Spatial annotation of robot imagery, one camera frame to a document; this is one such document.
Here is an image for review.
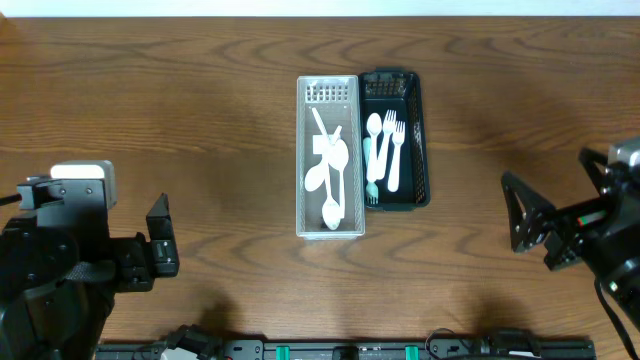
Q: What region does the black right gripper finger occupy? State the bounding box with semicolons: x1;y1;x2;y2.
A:
501;172;556;253
578;147;608;190

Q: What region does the white plastic fork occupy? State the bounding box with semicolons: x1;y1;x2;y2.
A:
376;110;397;180
387;121;405;192

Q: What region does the mint green plastic fork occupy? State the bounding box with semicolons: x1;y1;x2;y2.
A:
363;137;379;206

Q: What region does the white disposable spoon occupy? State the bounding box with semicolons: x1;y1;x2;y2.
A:
312;108;342;230
304;125;342;192
329;139;349;219

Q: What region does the white plastic toddler spoon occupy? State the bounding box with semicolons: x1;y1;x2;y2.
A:
366;113;382;182

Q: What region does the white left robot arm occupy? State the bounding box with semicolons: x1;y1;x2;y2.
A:
1;161;561;359

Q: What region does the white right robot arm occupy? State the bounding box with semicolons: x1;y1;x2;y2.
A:
544;137;639;359

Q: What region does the clear plastic basket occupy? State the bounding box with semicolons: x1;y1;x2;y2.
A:
295;75;365;241

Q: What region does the dark green plastic basket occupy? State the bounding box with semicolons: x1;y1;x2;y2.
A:
359;68;431;211

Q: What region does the white label sticker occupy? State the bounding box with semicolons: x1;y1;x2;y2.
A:
312;134;341;155

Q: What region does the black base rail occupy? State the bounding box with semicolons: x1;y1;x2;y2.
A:
94;326;597;360

